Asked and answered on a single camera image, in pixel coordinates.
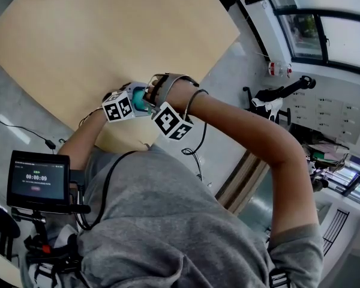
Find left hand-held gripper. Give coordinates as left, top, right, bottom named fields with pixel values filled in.
left=101, top=82, right=153, bottom=122

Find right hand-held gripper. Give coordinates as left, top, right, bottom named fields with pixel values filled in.
left=143, top=73, right=200, bottom=141

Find teal small object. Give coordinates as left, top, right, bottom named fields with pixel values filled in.
left=131, top=88, right=147, bottom=109

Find person's left forearm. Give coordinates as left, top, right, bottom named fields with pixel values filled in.
left=57, top=108, right=109, bottom=170

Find person's right forearm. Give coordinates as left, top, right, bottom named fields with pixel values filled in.
left=181, top=81, right=320, bottom=236

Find clear red label water bottle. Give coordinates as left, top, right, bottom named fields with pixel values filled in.
left=267, top=61, right=293, bottom=78

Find person's right hand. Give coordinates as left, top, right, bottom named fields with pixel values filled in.
left=145, top=81, right=185, bottom=109

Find black office chair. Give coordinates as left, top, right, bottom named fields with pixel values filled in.
left=242, top=86, right=292, bottom=122

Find white cloth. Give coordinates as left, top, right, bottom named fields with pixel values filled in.
left=251, top=97, right=284, bottom=121

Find person's grey shirt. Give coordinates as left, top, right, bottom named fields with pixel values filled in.
left=19, top=144, right=325, bottom=288

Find stack of wooden planks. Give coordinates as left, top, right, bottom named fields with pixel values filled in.
left=214, top=150, right=271, bottom=215

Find black monitor screen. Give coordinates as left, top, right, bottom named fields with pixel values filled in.
left=6, top=150, right=71, bottom=207

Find black kick scooter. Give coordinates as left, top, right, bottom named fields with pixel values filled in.
left=277, top=75, right=317, bottom=100

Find large black framed window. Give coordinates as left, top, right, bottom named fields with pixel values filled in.
left=271, top=0, right=360, bottom=77

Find white lockers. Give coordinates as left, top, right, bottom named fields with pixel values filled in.
left=287, top=90, right=360, bottom=145

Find black white chest harness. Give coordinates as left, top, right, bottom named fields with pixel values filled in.
left=19, top=232, right=85, bottom=288

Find cluttered work desk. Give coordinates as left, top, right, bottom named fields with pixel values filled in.
left=299, top=130, right=360, bottom=191

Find black stool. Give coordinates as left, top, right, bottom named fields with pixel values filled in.
left=0, top=204, right=21, bottom=262

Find black metal rack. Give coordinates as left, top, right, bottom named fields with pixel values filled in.
left=322, top=208, right=350, bottom=256

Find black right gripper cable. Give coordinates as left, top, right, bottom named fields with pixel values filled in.
left=181, top=121, right=208, bottom=181

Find black cable across shirt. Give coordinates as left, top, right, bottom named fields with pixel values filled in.
left=74, top=150, right=139, bottom=232

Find black floor cable with adapter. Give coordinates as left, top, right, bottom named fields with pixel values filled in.
left=0, top=114, right=57, bottom=151

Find black monitor mount rig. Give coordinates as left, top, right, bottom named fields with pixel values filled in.
left=10, top=169, right=92, bottom=254

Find black strap buckle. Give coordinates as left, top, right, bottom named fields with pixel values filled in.
left=268, top=268, right=290, bottom=288

